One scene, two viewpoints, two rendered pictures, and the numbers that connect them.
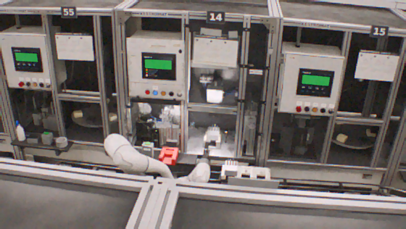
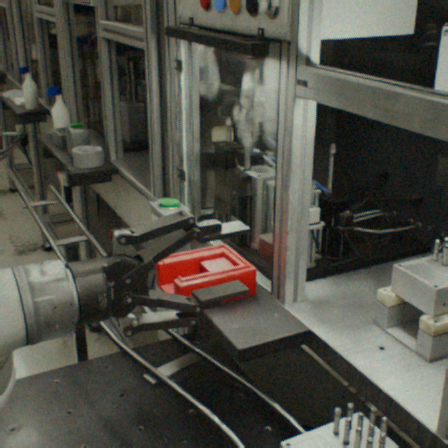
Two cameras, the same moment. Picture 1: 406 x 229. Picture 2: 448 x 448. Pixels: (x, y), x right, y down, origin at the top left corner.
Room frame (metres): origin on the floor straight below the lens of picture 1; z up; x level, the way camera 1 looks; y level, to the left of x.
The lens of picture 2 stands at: (1.94, -0.63, 1.47)
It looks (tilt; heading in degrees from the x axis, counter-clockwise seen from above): 23 degrees down; 57
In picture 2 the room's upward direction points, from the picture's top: straight up
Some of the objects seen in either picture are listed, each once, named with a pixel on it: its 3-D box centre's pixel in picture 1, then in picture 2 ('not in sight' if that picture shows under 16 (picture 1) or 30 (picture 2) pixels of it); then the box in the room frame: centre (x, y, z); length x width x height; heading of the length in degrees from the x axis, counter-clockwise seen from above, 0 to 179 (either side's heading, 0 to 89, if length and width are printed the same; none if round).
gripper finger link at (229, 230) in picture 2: not in sight; (220, 231); (2.33, -0.02, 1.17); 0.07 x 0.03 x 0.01; 174
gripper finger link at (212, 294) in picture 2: not in sight; (220, 292); (2.33, -0.02, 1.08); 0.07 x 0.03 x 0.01; 174
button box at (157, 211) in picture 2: (148, 149); (174, 230); (2.50, 0.43, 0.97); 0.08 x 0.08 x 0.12; 84
